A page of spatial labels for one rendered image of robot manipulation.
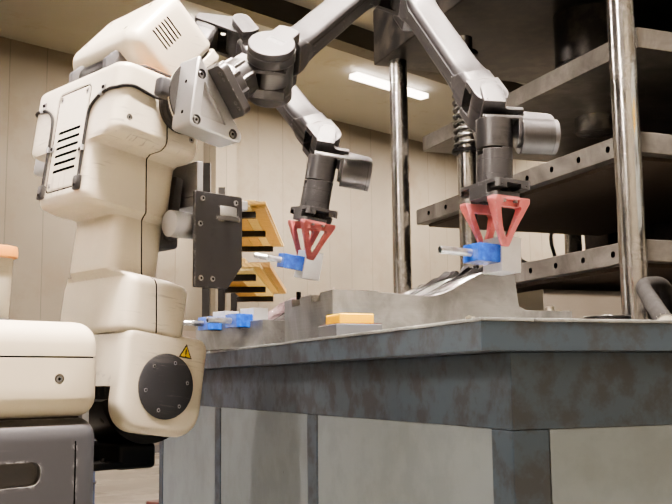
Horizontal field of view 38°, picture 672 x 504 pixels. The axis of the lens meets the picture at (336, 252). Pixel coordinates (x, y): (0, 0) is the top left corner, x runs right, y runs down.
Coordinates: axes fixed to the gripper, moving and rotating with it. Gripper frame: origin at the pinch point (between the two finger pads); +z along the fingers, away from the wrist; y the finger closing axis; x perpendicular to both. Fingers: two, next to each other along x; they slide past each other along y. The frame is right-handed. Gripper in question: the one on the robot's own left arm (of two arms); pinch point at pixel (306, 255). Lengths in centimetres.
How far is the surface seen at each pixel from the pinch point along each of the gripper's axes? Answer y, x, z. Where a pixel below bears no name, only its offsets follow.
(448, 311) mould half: -19.8, -22.1, 6.2
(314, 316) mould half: -11.1, 0.4, 11.2
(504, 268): -51, -14, -1
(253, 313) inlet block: 13.5, 4.4, 13.1
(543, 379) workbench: -82, -3, 13
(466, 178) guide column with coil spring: 73, -71, -34
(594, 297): 35, -94, -4
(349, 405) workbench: -34.0, 0.6, 24.0
